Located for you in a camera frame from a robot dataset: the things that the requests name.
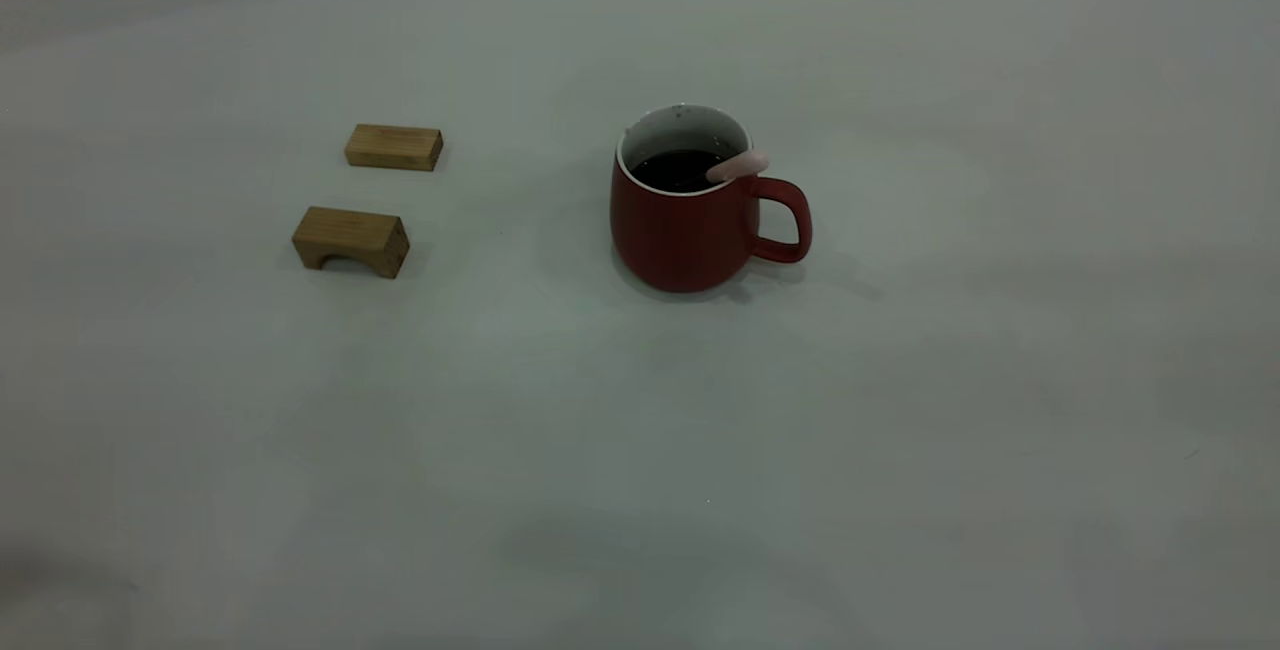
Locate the flat rectangular wooden block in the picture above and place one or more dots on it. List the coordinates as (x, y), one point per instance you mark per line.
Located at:
(393, 147)

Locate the arched wooden block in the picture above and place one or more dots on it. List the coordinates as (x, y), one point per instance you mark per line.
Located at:
(350, 238)

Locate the red ceramic mug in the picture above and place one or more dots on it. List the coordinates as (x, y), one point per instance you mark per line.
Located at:
(685, 240)

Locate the dark coffee liquid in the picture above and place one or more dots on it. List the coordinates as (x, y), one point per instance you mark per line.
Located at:
(675, 171)

